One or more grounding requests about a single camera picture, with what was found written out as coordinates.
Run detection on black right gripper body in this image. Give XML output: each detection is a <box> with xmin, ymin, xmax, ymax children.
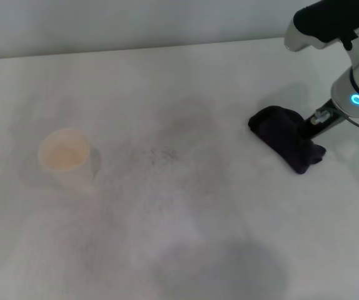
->
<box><xmin>304</xmin><ymin>99</ymin><xmax>348</xmax><ymax>141</ymax></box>

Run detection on dark purple rag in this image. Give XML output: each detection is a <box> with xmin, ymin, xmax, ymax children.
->
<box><xmin>247</xmin><ymin>105</ymin><xmax>327</xmax><ymax>176</ymax></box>

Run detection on white paper cup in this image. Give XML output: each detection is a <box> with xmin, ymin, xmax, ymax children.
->
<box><xmin>38</xmin><ymin>127</ymin><xmax>103</xmax><ymax>194</ymax></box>

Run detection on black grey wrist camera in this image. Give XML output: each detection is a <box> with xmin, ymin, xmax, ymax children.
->
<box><xmin>283</xmin><ymin>0</ymin><xmax>359</xmax><ymax>53</ymax></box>

